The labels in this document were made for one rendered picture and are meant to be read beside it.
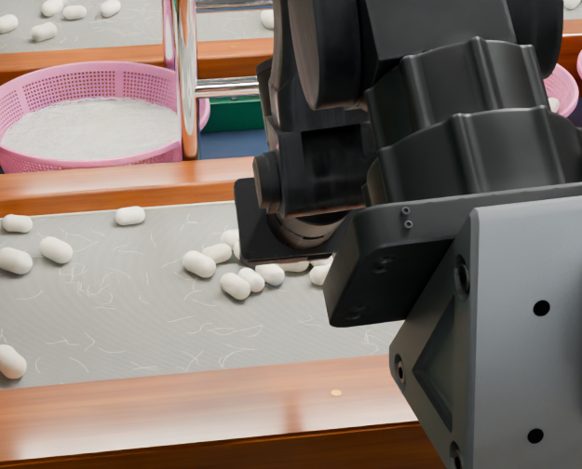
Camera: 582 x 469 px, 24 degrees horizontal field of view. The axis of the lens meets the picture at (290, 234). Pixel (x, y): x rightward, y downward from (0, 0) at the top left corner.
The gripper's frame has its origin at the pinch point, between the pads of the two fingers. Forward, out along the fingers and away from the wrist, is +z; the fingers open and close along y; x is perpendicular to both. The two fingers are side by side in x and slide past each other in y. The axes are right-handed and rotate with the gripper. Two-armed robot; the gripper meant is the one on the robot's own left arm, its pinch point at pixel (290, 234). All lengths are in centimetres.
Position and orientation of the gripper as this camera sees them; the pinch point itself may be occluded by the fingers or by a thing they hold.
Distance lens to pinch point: 114.7
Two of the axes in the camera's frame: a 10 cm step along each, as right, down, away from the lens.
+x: 1.1, 9.8, -1.6
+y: -9.9, 0.9, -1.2
